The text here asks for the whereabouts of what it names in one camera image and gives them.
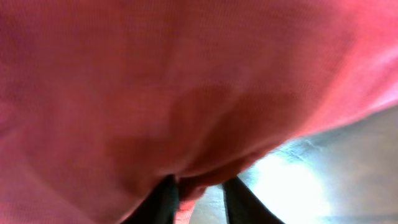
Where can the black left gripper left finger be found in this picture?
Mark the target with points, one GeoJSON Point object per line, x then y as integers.
{"type": "Point", "coordinates": [159, 207]}

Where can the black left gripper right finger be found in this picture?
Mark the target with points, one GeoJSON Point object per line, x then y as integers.
{"type": "Point", "coordinates": [243, 207]}

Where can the orange-red t-shirt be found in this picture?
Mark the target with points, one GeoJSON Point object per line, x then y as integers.
{"type": "Point", "coordinates": [101, 100]}

